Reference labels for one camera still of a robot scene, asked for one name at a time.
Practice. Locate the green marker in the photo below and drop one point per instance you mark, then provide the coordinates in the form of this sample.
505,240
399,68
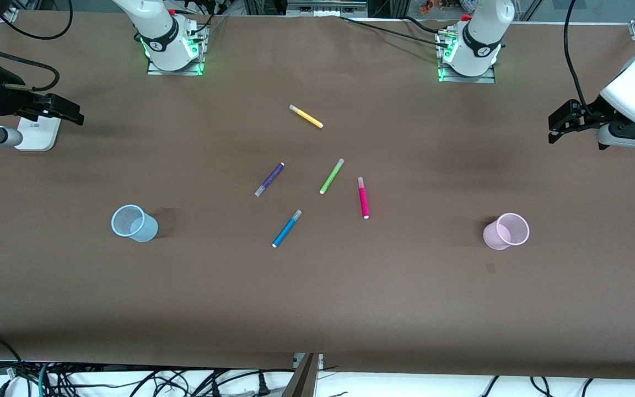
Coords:
332,176

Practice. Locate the aluminium frame rail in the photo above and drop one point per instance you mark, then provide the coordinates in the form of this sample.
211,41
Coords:
326,6

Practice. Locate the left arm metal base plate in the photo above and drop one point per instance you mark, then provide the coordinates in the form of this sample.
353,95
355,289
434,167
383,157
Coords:
461,78

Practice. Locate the white desk lamp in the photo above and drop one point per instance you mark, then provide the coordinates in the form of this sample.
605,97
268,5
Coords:
39,138

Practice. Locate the brown support post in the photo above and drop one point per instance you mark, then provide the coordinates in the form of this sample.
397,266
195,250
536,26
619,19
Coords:
303,380

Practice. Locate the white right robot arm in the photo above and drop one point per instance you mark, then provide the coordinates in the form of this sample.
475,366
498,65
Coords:
152,22

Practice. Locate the translucent pink plastic cup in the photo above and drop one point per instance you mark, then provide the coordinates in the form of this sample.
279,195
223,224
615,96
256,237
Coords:
502,234

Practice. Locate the brown table cover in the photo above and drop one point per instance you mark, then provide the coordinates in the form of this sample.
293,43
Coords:
317,303

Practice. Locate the purple marker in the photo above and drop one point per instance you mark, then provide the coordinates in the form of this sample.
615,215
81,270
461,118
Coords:
269,179

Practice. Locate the pink marker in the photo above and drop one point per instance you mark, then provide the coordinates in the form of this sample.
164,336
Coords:
363,198

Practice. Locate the translucent blue plastic cup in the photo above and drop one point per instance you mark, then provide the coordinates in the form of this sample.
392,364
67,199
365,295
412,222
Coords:
141,229

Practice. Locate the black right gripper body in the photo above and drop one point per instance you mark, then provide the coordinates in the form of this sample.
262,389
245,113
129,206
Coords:
4,99

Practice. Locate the black power plug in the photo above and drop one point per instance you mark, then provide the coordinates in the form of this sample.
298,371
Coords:
264,386

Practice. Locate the yellow marker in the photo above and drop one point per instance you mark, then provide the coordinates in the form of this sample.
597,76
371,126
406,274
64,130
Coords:
306,116

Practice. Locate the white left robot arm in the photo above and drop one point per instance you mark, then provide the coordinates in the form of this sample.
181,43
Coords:
488,27

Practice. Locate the blue marker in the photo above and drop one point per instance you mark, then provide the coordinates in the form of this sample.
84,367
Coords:
286,229

